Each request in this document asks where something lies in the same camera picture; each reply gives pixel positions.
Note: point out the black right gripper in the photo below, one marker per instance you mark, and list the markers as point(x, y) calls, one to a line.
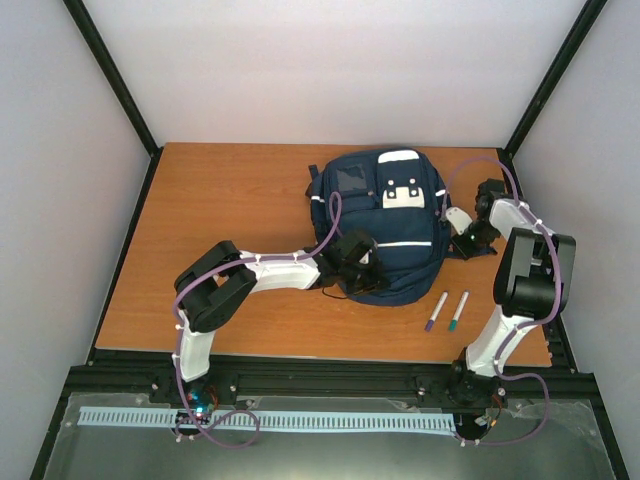
point(466, 250)

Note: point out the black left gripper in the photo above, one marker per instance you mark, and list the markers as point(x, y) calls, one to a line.
point(376, 279)

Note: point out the navy blue student backpack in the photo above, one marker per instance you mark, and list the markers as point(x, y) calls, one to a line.
point(395, 195)

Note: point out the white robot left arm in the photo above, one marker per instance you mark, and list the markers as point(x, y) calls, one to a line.
point(212, 290)

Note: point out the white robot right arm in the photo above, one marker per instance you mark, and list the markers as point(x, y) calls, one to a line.
point(531, 286)

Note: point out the green capped white marker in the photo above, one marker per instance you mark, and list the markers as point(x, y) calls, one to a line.
point(458, 311)

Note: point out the purple capped white marker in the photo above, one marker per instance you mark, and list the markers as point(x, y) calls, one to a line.
point(436, 311)

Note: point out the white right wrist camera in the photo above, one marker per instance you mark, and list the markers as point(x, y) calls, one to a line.
point(459, 220)

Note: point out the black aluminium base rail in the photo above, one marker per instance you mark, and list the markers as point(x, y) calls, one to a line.
point(234, 377)

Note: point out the black frame post right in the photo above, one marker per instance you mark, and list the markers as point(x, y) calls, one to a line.
point(563, 58)

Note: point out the black frame post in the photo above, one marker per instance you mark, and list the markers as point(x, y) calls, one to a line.
point(99, 50)
point(563, 58)

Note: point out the light blue slotted cable duct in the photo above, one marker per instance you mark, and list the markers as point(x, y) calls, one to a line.
point(272, 421)

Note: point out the black frame post left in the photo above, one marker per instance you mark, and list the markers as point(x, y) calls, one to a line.
point(99, 50)

